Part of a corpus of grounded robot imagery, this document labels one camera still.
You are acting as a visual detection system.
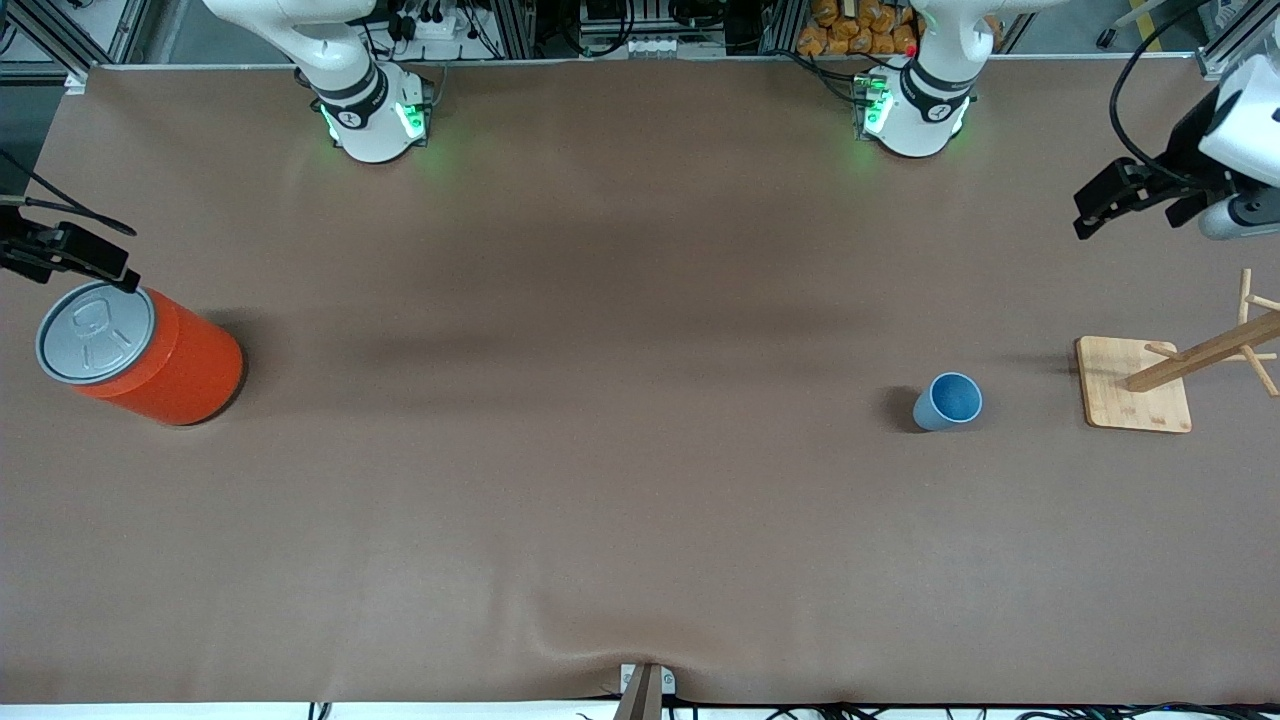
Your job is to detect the white power strip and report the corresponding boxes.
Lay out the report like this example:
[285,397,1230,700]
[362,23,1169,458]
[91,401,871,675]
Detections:
[620,38,727,60]

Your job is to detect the power strip with black plugs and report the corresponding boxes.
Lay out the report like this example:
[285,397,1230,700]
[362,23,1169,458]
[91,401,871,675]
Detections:
[388,0,477,43]

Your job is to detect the grey metal bracket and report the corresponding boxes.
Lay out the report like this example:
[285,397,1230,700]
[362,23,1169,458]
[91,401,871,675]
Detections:
[620,663,677,697]

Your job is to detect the brown table cover mat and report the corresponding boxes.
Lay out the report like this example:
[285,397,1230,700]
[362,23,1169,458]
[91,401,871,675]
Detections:
[0,60,1280,706]

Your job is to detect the wooden mug tree rack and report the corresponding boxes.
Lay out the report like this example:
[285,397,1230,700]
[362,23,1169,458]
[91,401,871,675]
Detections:
[1075,268,1280,434]

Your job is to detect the orange can with grey lid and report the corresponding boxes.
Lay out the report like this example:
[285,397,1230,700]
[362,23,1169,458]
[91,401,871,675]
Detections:
[35,279,245,428]

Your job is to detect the orange snack bags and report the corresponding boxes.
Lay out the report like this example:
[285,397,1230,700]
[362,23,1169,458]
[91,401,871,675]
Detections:
[797,0,921,58]

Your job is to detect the brown wooden bar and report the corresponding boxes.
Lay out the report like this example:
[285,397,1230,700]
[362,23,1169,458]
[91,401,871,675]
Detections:
[612,664,664,720]

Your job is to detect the blue plastic cup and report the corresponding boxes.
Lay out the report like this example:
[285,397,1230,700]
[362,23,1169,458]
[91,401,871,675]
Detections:
[911,371,985,434]

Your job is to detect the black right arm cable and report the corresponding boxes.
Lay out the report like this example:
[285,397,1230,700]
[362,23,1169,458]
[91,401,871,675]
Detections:
[0,148,139,238]

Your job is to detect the aluminium frame strut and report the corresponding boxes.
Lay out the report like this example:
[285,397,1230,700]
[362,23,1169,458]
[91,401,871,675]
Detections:
[1195,0,1280,83]
[0,0,191,93]

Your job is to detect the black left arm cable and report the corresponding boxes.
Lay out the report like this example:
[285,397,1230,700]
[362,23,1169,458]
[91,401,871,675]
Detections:
[1108,0,1216,188]

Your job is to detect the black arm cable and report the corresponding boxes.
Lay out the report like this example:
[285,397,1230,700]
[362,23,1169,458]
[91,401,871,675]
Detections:
[1108,0,1216,188]
[0,148,139,238]

